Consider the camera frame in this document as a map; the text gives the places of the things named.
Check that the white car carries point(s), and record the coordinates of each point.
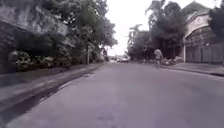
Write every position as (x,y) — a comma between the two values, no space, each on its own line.
(124,60)

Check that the grey asphalt road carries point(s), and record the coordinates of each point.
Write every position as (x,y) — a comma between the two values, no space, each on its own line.
(133,96)

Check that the person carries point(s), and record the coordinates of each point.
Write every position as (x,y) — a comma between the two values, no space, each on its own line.
(158,55)

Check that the row of trees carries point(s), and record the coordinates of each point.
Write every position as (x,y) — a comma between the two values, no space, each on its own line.
(86,23)

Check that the group of trees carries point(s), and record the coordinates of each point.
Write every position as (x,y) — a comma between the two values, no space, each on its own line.
(160,30)

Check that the pile of debris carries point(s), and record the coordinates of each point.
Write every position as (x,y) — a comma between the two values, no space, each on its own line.
(172,60)

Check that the row of bushes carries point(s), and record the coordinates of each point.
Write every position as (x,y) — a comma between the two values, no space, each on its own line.
(36,60)

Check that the grey concrete sidewalk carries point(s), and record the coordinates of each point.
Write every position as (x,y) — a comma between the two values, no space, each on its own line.
(200,67)
(23,87)

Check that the dark roadside gutter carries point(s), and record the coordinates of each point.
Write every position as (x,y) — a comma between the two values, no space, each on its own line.
(30,99)

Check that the beige building with arch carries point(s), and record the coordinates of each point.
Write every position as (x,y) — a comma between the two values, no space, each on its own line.
(197,28)

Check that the grey building with roof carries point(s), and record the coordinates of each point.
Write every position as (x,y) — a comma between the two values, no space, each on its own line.
(23,20)

